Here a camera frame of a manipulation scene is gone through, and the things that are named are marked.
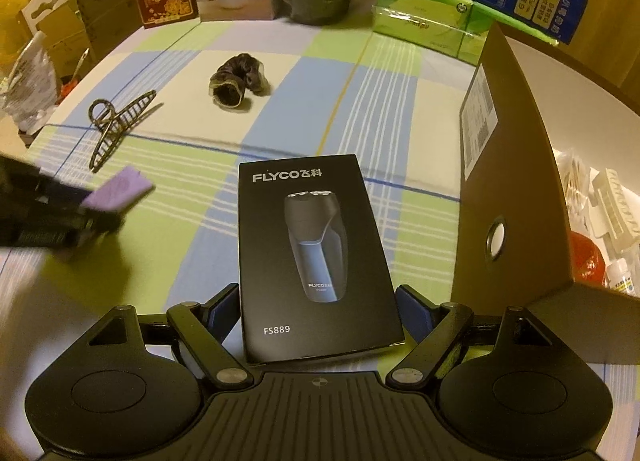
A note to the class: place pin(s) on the green tissue pack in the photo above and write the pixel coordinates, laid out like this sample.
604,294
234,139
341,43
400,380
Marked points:
415,16
475,36

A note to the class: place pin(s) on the large brown cardboard box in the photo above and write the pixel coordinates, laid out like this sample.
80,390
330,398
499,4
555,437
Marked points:
510,141

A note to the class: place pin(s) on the dark metal hair claw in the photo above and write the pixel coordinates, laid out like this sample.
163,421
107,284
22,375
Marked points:
132,108

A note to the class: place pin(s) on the red snack packet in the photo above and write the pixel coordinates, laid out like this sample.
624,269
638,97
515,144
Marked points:
585,258

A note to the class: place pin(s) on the checked cloth desktop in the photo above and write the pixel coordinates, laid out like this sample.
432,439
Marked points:
175,251

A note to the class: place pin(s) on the cardboard box with white tab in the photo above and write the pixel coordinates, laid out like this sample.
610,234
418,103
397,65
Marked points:
55,36

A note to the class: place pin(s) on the black shaver box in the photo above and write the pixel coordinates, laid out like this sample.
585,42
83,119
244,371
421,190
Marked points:
320,191

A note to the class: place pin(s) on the small orange item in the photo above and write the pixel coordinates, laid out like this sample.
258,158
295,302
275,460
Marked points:
68,87

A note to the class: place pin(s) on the small purple case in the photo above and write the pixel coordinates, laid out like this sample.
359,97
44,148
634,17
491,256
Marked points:
120,188

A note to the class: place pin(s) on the bag of cotton swabs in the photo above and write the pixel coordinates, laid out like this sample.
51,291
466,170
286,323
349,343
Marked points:
575,181

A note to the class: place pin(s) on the clear crumpled plastic bag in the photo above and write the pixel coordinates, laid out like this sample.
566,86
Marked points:
25,86

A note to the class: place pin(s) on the blue tissue pack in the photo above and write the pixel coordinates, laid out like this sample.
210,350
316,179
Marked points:
622,278

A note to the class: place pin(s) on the thin metal tool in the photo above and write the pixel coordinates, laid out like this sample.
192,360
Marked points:
81,66

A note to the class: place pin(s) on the white hair claw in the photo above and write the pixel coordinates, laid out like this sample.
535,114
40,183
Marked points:
615,211

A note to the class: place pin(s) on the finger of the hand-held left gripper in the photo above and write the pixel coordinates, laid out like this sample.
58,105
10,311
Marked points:
65,188
92,231

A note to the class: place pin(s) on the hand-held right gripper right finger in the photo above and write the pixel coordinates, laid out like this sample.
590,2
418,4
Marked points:
412,303

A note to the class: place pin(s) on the brown hair scrunchie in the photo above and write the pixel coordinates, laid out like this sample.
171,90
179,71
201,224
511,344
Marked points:
235,81

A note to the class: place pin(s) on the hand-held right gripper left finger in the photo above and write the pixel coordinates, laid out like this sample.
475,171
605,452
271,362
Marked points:
222,306

